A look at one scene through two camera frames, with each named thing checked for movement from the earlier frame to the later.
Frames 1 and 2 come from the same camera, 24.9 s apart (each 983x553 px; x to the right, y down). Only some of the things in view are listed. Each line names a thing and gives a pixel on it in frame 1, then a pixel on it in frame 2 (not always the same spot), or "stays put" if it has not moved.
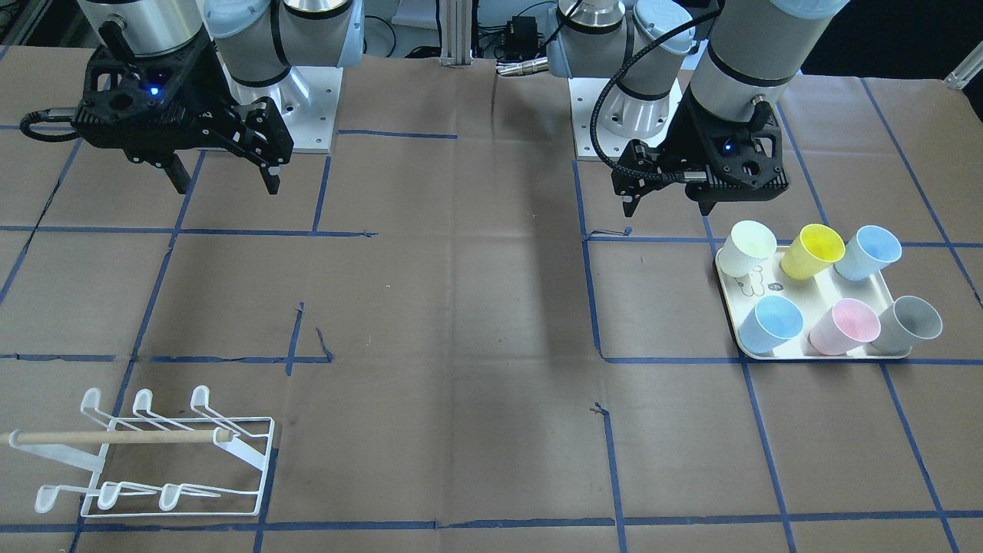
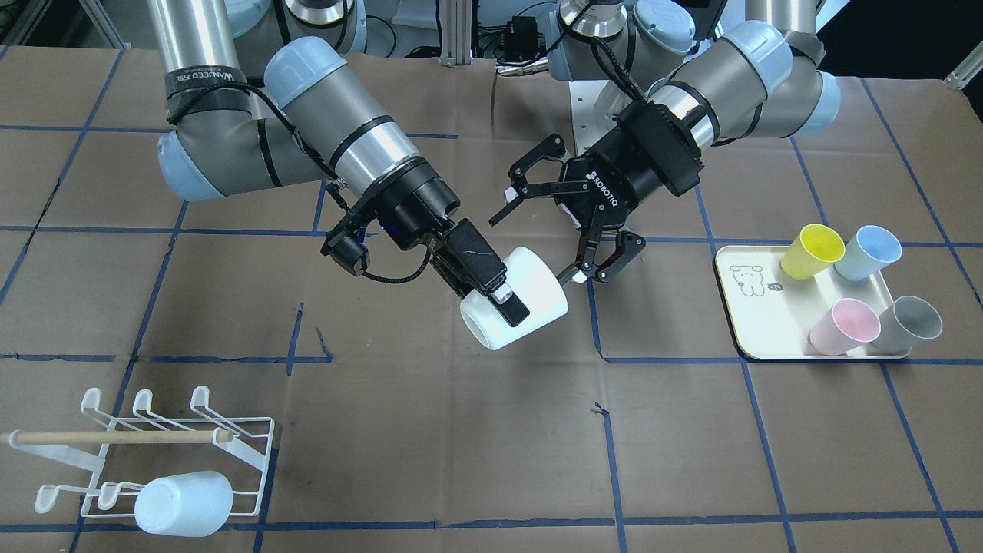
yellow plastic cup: [816, 246] stays put
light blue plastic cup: [867, 253] stays put
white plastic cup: [748, 245] -> [534, 283]
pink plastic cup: [848, 326] stays put
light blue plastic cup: [773, 320] -> [192, 504]
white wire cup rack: [148, 466] stays put
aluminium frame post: [456, 32] stays put
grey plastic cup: [908, 321] stays put
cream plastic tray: [743, 294] stays put
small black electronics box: [521, 40] stays put
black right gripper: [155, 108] -> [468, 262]
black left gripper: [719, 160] -> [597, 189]
